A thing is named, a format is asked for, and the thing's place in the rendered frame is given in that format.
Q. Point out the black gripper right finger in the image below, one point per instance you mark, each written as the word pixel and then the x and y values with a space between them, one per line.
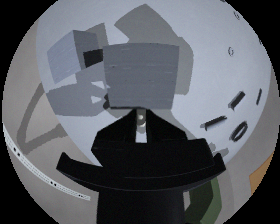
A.
pixel 159 130

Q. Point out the white cylinder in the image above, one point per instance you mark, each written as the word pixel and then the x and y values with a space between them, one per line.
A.
pixel 141 117

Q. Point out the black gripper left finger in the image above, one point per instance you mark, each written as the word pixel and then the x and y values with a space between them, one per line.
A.
pixel 124 129

